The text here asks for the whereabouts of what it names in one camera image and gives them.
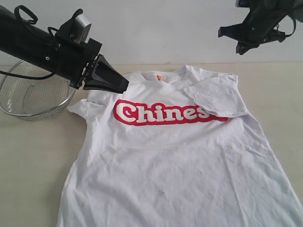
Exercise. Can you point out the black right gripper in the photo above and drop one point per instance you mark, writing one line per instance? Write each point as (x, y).
(260, 25)

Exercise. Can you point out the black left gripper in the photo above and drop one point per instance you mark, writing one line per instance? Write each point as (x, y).
(73, 58)

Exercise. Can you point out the white t-shirt red lettering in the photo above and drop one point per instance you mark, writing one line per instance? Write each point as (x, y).
(177, 149)

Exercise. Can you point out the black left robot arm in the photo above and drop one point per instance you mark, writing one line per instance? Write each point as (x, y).
(19, 37)

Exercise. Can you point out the metal wire mesh basket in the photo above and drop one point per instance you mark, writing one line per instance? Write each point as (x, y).
(34, 100)

